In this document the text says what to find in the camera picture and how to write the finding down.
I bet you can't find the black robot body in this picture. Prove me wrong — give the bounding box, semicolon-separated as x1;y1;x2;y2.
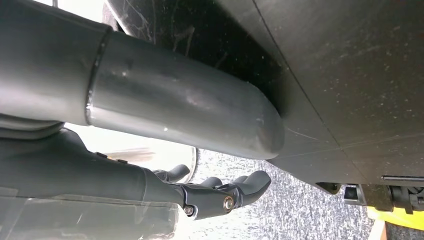
102;0;424;215

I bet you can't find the yellow floor tape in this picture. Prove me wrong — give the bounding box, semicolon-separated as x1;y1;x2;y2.
365;205;424;240

